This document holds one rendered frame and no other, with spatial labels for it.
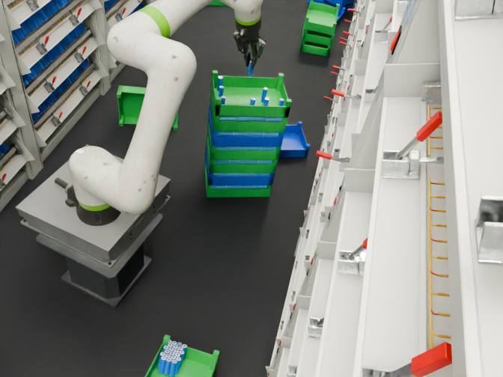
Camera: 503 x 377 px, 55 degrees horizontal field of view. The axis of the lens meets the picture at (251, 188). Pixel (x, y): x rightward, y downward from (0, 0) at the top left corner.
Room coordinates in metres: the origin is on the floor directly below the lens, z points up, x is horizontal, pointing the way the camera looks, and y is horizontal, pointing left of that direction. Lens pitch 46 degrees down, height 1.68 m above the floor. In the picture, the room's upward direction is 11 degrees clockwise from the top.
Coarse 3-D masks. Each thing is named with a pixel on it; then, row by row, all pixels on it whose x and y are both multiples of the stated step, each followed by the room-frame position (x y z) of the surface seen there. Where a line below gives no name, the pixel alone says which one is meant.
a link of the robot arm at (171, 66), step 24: (144, 48) 1.15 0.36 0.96; (168, 48) 1.14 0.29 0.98; (168, 72) 1.10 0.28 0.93; (192, 72) 1.13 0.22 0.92; (144, 96) 1.09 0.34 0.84; (168, 96) 1.08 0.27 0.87; (144, 120) 1.04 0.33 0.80; (168, 120) 1.06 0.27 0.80; (144, 144) 1.01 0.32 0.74; (120, 168) 0.99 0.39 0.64; (144, 168) 0.97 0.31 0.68; (120, 192) 0.93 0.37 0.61; (144, 192) 0.94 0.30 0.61
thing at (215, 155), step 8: (208, 120) 1.70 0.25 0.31; (208, 128) 1.68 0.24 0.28; (208, 136) 1.65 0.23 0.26; (216, 152) 1.53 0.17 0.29; (224, 152) 1.54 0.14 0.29; (232, 152) 1.55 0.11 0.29; (240, 152) 1.56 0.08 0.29; (248, 152) 1.57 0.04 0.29; (256, 152) 1.58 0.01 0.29; (264, 152) 1.59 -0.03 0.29; (272, 152) 1.60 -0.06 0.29
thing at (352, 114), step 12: (360, 60) 1.28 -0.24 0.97; (360, 72) 1.28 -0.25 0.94; (360, 84) 1.23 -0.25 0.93; (348, 108) 1.11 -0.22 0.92; (348, 120) 1.05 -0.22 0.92; (348, 132) 1.00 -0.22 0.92; (348, 144) 0.95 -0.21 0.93; (348, 156) 0.90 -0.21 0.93; (336, 180) 0.82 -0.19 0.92; (336, 192) 0.78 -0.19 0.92
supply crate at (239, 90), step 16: (224, 80) 1.73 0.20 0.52; (240, 80) 1.75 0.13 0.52; (256, 80) 1.77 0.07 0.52; (272, 80) 1.78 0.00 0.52; (240, 96) 1.68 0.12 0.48; (256, 96) 1.70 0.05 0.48; (272, 96) 1.72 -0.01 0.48; (224, 112) 1.53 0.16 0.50; (240, 112) 1.55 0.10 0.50; (256, 112) 1.57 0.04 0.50; (272, 112) 1.59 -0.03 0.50; (288, 112) 1.61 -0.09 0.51
